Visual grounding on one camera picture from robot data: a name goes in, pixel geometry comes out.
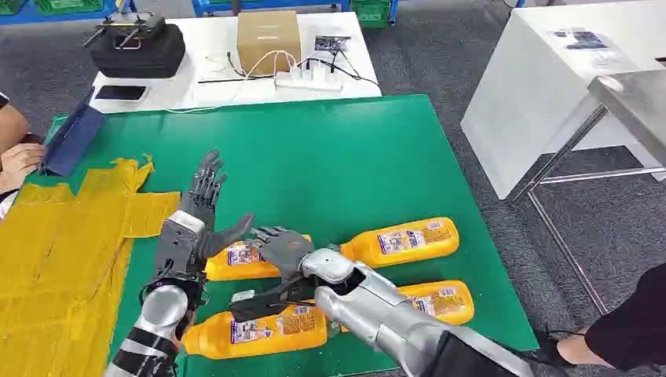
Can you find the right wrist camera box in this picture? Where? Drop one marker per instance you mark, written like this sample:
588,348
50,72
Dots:
270,304

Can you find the white cabinet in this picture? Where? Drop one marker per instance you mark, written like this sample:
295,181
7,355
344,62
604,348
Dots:
520,104

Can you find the white table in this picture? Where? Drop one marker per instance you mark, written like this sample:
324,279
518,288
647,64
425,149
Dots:
208,41

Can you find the person's leg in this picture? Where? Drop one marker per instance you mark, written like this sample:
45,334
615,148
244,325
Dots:
629,322

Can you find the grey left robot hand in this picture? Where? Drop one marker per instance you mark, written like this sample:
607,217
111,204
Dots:
205,192

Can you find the yellow sheet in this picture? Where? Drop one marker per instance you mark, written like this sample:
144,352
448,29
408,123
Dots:
57,260

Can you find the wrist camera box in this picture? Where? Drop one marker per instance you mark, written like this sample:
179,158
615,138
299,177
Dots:
179,244
270,304

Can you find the green crate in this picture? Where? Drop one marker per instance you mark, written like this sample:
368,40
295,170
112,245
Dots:
10,5
370,13
67,5

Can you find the black carrying case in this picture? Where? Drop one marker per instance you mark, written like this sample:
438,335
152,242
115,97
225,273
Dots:
138,60

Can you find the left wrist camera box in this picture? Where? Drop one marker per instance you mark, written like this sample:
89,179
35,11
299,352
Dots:
179,244

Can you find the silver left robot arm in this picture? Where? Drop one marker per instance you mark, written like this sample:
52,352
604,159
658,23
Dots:
161,309

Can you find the person's hand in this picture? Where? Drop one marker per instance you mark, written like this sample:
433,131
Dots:
21,164

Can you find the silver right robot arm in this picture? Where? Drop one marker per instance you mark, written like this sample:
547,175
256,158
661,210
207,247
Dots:
374,312

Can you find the green mat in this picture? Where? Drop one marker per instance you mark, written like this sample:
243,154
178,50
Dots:
322,156

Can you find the black phone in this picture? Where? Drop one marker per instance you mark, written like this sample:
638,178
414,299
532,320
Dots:
120,92

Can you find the blue shelf frame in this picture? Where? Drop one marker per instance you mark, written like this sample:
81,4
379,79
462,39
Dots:
270,5
57,16

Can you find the blue tablet folder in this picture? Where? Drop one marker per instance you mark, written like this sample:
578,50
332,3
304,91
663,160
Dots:
73,138

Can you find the steel bench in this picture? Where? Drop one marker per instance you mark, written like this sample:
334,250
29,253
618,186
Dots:
632,99

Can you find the black controller device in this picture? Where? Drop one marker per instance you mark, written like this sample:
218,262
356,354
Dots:
130,26

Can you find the small circuit board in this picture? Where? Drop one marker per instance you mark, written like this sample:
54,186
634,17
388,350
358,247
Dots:
332,42

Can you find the orange bottle with clear cap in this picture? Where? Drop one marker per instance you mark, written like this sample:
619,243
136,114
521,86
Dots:
442,304
260,333
223,268
411,242

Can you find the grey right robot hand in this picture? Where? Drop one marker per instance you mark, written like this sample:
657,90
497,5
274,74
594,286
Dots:
286,252

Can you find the white power strip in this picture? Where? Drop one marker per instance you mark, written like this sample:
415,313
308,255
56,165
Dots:
309,82

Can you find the person's black shoe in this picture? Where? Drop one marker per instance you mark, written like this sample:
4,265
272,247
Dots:
546,348

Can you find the brown cardboard box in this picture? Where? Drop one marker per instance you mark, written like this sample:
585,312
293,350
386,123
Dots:
268,41

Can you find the printed leaflet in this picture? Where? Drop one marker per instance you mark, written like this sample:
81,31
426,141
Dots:
580,40

